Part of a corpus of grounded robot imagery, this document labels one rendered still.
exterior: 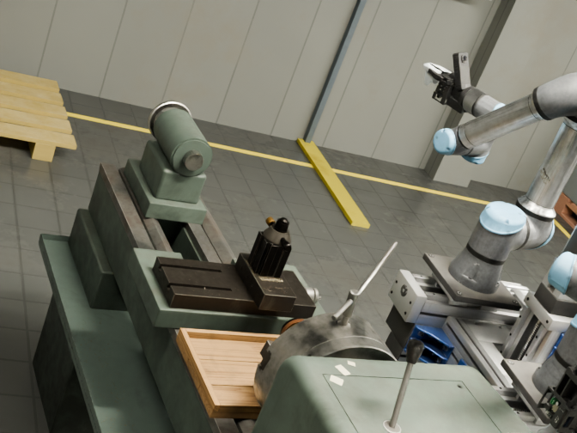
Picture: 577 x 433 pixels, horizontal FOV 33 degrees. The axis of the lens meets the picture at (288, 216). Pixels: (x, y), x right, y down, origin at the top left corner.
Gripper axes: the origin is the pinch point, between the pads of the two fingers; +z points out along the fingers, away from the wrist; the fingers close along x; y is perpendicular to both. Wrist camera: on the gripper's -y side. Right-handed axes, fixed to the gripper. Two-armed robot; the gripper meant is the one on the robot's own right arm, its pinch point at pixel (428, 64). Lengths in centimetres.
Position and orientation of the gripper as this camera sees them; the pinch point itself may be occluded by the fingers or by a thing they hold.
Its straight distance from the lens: 310.9
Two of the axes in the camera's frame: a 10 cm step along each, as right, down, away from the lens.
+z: -5.9, -5.3, 6.2
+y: -2.4, 8.4, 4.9
